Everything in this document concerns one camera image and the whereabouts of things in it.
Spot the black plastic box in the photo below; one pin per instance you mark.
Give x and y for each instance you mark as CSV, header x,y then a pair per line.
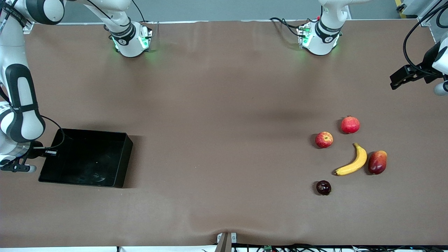
x,y
87,157

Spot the yellow banana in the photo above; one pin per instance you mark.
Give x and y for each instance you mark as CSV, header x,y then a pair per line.
x,y
357,162

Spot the red apple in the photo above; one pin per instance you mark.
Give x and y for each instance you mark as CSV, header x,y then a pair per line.
x,y
324,140

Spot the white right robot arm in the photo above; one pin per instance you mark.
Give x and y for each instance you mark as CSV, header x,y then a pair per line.
x,y
21,105

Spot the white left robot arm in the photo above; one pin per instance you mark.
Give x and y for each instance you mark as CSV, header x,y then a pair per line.
x,y
325,21

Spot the red pomegranate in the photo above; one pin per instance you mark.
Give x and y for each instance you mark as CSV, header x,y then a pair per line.
x,y
350,125

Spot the red yellow mango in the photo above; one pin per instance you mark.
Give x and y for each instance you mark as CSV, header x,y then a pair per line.
x,y
377,162

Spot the dark purple plum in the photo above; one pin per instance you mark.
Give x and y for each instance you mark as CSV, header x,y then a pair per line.
x,y
323,188

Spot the brown table mat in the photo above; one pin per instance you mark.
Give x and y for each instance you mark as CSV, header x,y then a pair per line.
x,y
210,157

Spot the grey metal bracket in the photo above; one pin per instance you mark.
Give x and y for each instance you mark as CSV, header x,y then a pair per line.
x,y
225,241

